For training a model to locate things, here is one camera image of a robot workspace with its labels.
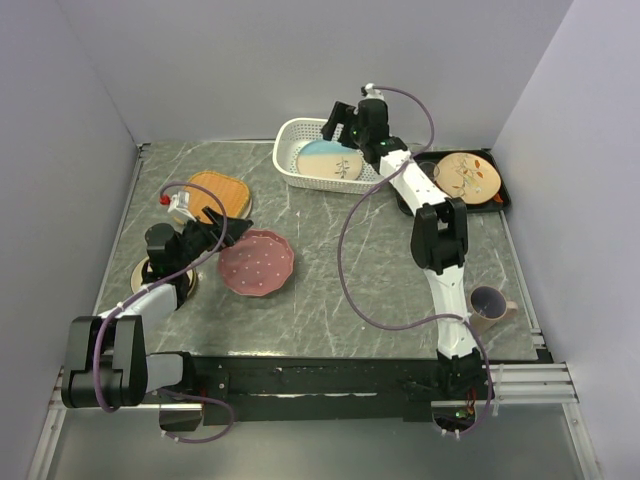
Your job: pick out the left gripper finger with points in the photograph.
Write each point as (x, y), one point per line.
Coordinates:
(234, 229)
(213, 219)

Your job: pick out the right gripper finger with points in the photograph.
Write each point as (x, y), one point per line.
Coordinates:
(346, 137)
(340, 113)

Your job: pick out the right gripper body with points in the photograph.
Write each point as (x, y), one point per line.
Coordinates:
(363, 138)

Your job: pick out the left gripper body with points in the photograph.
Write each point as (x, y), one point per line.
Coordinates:
(197, 239)

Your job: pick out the orange woven tray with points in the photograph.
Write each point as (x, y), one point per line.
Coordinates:
(232, 192)

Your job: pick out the blue and cream plate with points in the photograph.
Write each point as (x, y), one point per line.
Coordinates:
(329, 160)

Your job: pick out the pink polka dot plate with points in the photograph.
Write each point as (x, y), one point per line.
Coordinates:
(257, 265)

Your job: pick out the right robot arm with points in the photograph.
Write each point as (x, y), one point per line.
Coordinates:
(439, 238)

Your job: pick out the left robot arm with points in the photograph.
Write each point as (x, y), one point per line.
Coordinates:
(106, 363)

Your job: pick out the white perforated plastic bin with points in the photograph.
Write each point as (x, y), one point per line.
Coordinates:
(295, 134)

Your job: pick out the small beige saucer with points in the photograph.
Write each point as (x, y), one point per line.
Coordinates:
(143, 266)

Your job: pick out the clear glass cup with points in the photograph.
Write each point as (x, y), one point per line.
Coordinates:
(430, 169)

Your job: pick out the floral peach plate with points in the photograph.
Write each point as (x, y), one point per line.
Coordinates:
(469, 177)

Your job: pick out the black serving tray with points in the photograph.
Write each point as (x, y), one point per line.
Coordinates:
(500, 201)

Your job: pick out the pink purple mug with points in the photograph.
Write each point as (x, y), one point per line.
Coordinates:
(489, 306)

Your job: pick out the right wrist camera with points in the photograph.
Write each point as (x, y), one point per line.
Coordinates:
(371, 92)

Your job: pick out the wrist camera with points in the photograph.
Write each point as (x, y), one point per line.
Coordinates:
(178, 204)
(371, 92)

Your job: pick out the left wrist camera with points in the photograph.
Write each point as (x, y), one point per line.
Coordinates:
(178, 204)

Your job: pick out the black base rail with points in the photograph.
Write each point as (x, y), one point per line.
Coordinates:
(261, 389)

